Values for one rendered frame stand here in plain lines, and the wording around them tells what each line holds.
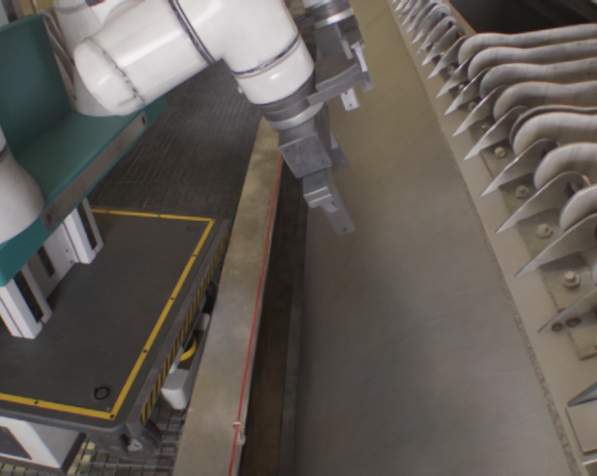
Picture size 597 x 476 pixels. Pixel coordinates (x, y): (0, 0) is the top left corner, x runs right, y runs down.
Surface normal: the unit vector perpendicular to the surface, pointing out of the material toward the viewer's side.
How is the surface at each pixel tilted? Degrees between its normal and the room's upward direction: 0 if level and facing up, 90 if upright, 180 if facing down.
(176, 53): 91
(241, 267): 1
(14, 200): 68
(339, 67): 25
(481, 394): 40
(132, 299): 0
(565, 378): 33
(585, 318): 29
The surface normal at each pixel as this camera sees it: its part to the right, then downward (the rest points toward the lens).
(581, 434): -0.52, -0.68
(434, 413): -0.72, -0.56
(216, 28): 0.27, 0.65
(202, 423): -0.03, -0.78
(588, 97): -0.05, 0.62
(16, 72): 0.98, 0.08
